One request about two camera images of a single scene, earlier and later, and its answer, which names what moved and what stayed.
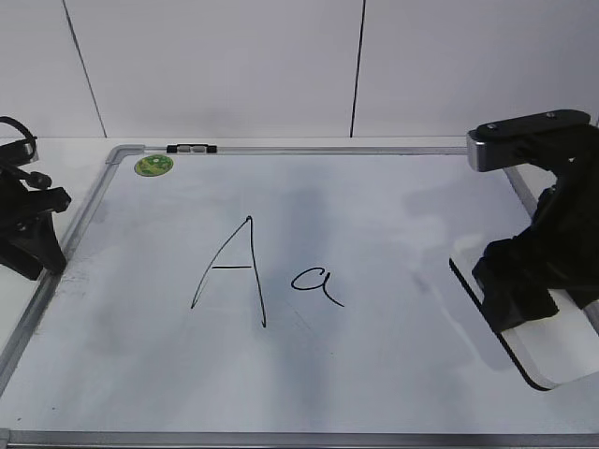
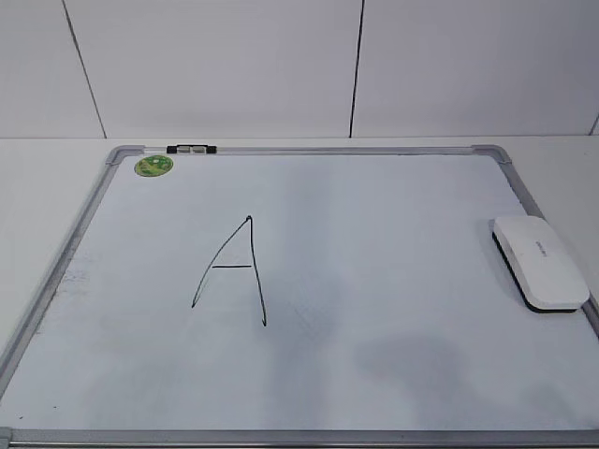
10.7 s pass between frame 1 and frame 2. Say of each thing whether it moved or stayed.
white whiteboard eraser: moved
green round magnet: stayed
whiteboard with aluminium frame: stayed
